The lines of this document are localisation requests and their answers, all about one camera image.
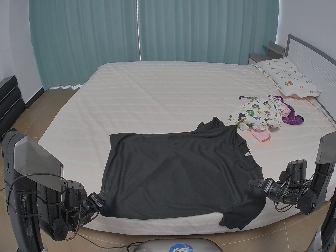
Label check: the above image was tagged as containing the blue-green curtain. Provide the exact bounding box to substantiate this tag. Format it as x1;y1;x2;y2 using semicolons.
29;0;142;91
138;0;280;65

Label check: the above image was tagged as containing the white printed pillow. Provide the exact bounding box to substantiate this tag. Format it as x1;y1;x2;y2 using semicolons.
253;57;322;99

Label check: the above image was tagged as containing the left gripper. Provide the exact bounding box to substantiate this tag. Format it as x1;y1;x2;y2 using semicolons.
88;190;110;209

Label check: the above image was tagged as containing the white printed pyjama top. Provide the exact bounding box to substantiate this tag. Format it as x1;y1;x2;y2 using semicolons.
226;95;283;131

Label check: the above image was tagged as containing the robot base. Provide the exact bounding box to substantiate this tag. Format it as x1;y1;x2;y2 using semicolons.
138;238;221;252

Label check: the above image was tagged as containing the black cable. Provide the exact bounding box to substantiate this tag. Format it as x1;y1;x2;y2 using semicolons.
78;233;143;249

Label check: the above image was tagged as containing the bed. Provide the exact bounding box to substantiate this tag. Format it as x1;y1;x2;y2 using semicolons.
37;34;336;232

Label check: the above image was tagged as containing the grey bedside table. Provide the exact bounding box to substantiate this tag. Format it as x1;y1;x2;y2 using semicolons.
248;41;286;65

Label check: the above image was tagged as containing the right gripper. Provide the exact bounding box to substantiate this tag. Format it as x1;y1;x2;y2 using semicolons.
248;178;275;198

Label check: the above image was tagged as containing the black T-shirt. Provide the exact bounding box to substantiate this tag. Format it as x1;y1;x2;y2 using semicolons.
100;117;267;230

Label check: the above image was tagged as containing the pink garment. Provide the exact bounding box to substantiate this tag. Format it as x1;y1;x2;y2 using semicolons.
250;102;292;143

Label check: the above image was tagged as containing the purple garment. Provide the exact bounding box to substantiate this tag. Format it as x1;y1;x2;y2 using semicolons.
238;95;306;127

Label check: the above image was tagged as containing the black chest of drawers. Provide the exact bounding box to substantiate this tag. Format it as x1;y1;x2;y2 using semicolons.
0;75;27;132

